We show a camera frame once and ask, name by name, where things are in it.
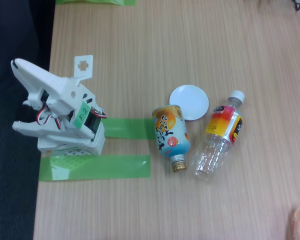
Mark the long green tape strip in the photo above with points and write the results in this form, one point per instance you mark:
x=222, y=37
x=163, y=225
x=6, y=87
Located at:
x=115, y=166

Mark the orange blue aluminium bottle can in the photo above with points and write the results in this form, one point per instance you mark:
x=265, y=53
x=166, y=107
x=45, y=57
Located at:
x=170, y=132

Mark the green plastic sheet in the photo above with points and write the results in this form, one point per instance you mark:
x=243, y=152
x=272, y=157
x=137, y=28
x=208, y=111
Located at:
x=102, y=2

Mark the clear plastic bottle orange label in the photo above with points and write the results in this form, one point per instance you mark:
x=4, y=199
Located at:
x=222, y=120

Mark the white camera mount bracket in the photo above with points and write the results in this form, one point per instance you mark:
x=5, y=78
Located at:
x=83, y=74

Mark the small white round plate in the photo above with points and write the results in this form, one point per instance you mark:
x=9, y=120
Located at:
x=190, y=100

